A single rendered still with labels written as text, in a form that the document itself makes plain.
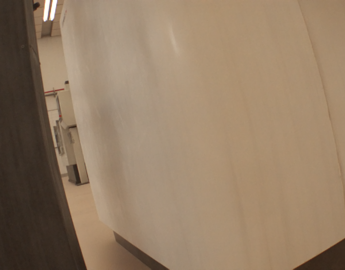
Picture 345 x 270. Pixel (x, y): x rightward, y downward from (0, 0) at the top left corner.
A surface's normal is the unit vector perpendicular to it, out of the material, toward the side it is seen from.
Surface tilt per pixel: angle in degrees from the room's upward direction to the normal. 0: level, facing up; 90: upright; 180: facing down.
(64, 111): 90
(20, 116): 90
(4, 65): 90
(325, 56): 90
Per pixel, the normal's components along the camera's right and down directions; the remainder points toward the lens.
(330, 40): 0.39, -0.11
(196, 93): -0.25, 0.04
